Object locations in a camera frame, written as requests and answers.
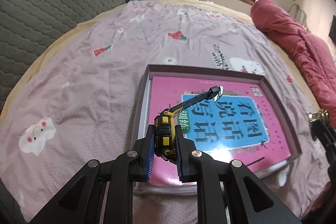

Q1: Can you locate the yellow black wristwatch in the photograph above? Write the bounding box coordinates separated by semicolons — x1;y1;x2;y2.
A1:
153;85;265;166

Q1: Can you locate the brass metal fitting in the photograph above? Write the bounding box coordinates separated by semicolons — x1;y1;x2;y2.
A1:
308;109;330;124

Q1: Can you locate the pink blue book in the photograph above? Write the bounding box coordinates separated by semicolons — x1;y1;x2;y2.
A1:
139;76;292;188

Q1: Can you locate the pink patterned bed sheet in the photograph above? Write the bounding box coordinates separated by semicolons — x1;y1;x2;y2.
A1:
1;2;329;221

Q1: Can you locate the red quilted comforter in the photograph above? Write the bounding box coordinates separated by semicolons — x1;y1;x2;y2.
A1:
250;0;335;126

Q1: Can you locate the black wall television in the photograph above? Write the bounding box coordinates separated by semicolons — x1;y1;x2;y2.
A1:
329;15;336;44

